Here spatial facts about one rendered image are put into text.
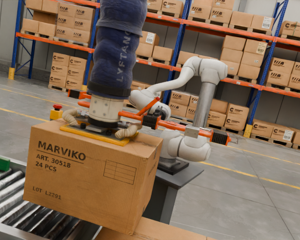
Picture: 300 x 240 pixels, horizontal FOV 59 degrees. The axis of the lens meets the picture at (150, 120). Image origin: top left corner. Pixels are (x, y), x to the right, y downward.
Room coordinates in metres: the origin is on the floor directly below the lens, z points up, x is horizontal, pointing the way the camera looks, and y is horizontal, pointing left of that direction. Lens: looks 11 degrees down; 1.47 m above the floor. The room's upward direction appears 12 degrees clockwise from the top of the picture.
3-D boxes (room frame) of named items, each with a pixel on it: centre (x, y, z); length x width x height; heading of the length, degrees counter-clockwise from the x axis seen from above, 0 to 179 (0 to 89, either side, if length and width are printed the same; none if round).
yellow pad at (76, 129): (1.29, 0.26, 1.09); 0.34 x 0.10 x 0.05; 81
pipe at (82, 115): (1.38, 0.24, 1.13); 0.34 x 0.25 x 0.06; 81
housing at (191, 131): (1.30, -0.22, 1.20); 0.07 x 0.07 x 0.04; 81
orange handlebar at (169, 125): (1.47, 0.03, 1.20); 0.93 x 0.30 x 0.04; 81
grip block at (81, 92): (1.69, 0.49, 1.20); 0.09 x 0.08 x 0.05; 171
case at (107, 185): (1.38, 0.23, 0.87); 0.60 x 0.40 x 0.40; 79
